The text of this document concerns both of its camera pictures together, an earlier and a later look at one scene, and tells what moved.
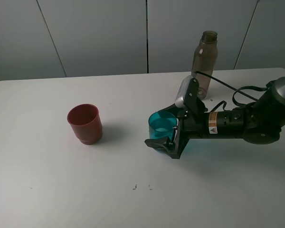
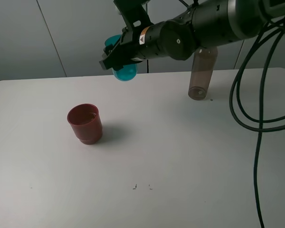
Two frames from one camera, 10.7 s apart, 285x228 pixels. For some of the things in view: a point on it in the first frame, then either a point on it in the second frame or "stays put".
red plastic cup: (86, 123) stays put
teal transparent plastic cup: (161, 124) → (125, 73)
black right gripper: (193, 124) → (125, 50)
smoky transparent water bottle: (204, 61) stays put
